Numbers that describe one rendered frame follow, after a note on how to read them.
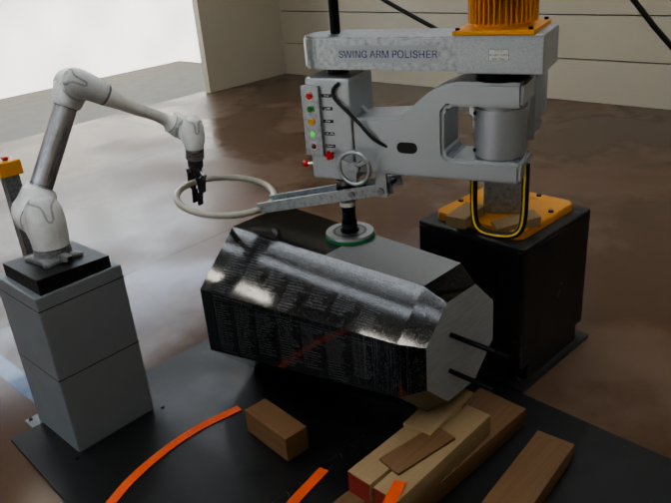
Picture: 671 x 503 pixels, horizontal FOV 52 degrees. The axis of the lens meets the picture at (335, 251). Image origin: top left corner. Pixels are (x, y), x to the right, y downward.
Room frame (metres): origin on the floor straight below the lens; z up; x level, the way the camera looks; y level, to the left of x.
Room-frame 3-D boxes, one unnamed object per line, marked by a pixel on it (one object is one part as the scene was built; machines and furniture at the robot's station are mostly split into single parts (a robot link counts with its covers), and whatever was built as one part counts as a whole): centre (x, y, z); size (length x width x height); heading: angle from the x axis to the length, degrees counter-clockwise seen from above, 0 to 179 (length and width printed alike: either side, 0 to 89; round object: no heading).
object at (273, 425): (2.47, 0.33, 0.07); 0.30 x 0.12 x 0.12; 40
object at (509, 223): (2.88, -0.83, 0.80); 0.20 x 0.10 x 0.05; 93
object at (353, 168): (2.66, -0.12, 1.20); 0.15 x 0.10 x 0.15; 61
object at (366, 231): (2.82, -0.07, 0.84); 0.21 x 0.21 x 0.01
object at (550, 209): (3.12, -0.84, 0.76); 0.49 x 0.49 x 0.05; 42
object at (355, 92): (2.78, -0.14, 1.32); 0.36 x 0.22 x 0.45; 61
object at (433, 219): (3.12, -0.84, 0.37); 0.66 x 0.66 x 0.74; 42
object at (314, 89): (2.75, 0.04, 1.37); 0.08 x 0.03 x 0.28; 61
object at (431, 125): (2.62, -0.41, 1.30); 0.74 x 0.23 x 0.49; 61
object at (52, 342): (2.77, 1.23, 0.40); 0.50 x 0.50 x 0.80; 46
